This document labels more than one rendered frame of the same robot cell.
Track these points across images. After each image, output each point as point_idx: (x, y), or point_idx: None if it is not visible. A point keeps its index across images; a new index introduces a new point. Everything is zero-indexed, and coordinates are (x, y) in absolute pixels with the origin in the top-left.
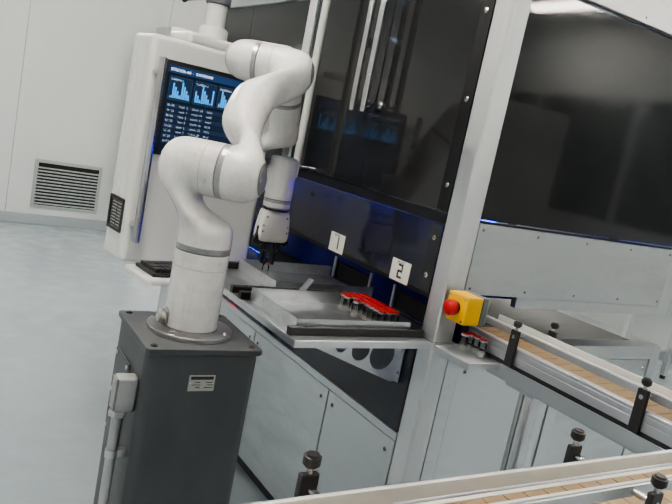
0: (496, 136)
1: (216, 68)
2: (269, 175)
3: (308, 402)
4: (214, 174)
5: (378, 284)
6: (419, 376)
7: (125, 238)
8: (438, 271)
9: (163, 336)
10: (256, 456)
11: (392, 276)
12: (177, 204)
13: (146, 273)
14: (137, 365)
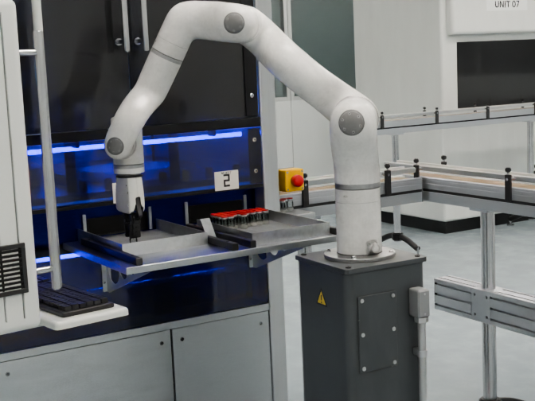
0: None
1: None
2: (138, 139)
3: (143, 363)
4: (378, 120)
5: (162, 212)
6: None
7: (37, 293)
8: (267, 162)
9: (393, 255)
10: None
11: (219, 188)
12: (377, 152)
13: (97, 310)
14: (409, 281)
